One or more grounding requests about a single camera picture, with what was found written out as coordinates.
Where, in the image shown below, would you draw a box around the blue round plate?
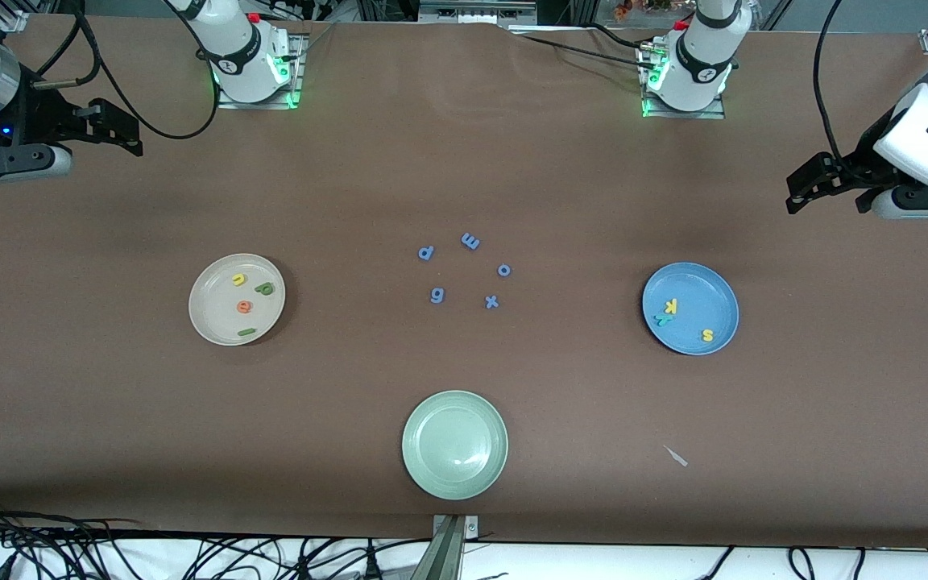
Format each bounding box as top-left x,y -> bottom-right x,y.
641,262 -> 740,356

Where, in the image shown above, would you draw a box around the beige round plate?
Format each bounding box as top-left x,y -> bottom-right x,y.
188,253 -> 287,347

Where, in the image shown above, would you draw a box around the orange dried flowers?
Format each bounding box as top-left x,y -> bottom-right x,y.
614,0 -> 676,20

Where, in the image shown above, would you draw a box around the brown table cover sheet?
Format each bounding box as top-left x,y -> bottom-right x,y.
0,12 -> 928,550

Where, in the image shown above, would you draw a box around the green round plate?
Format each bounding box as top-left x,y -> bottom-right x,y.
401,390 -> 509,501

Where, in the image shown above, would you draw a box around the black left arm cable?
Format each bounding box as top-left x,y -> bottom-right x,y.
813,0 -> 847,166

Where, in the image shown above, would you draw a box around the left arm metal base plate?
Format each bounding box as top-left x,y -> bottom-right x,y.
640,42 -> 727,121

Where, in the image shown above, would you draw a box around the black base power cable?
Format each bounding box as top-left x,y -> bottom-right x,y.
511,23 -> 658,73

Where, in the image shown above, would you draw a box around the aluminium frame structure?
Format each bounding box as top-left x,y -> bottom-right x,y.
355,0 -> 594,27

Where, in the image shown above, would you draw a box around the tangled black cables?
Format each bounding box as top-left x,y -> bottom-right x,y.
0,495 -> 400,580

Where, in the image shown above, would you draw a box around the metal table edge bracket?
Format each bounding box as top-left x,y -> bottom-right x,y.
411,514 -> 480,580

